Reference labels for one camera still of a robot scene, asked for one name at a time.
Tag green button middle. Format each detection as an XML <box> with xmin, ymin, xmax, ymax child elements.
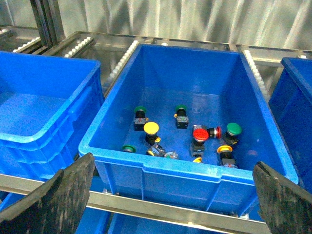
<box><xmin>174</xmin><ymin>104</ymin><xmax>189</xmax><ymax>129</ymax></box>

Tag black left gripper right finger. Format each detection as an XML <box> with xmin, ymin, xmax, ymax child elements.
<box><xmin>253</xmin><ymin>161</ymin><xmax>312</xmax><ymax>234</ymax></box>

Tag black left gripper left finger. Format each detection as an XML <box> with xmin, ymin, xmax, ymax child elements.
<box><xmin>0</xmin><ymin>153</ymin><xmax>95</xmax><ymax>234</ymax></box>

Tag blue bin with buttons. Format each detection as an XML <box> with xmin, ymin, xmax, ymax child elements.
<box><xmin>78</xmin><ymin>45</ymin><xmax>298</xmax><ymax>215</ymax></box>

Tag red button lying sideways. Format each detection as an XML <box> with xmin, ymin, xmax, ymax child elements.
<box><xmin>193</xmin><ymin>125</ymin><xmax>222</xmax><ymax>139</ymax></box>

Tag blue far left bin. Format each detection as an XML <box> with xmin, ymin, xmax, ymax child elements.
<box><xmin>269</xmin><ymin>58</ymin><xmax>312</xmax><ymax>193</ymax></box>

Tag green button near rim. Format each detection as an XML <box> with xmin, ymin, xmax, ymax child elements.
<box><xmin>122</xmin><ymin>145</ymin><xmax>137</xmax><ymax>153</ymax></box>

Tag metal rack front rail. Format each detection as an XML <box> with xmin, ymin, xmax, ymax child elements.
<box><xmin>0</xmin><ymin>175</ymin><xmax>270</xmax><ymax>234</ymax></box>

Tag yellow mushroom push button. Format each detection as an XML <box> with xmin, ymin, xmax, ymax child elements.
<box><xmin>143</xmin><ymin>122</ymin><xmax>160</xmax><ymax>145</ymax></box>

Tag green button far left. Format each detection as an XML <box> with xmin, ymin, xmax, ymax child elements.
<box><xmin>134</xmin><ymin>106</ymin><xmax>148</xmax><ymax>131</ymax></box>

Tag yellow button lying centre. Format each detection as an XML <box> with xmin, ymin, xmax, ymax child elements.
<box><xmin>146</xmin><ymin>144</ymin><xmax>178</xmax><ymax>159</ymax></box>

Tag green button right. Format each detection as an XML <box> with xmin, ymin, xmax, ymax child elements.
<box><xmin>222</xmin><ymin>122</ymin><xmax>242</xmax><ymax>146</ymax></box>

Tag red mushroom push button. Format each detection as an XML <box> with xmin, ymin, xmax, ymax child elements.
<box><xmin>190</xmin><ymin>128</ymin><xmax>209</xmax><ymax>157</ymax></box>

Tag yellow button at rim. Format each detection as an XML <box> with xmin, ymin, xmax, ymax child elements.
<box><xmin>193</xmin><ymin>157</ymin><xmax>202</xmax><ymax>163</ymax></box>

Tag yellow button right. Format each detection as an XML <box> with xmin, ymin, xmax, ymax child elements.
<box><xmin>217</xmin><ymin>145</ymin><xmax>238</xmax><ymax>168</ymax></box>

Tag blue empty middle bin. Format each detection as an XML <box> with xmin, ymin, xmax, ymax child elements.
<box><xmin>0</xmin><ymin>52</ymin><xmax>104</xmax><ymax>180</ymax></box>

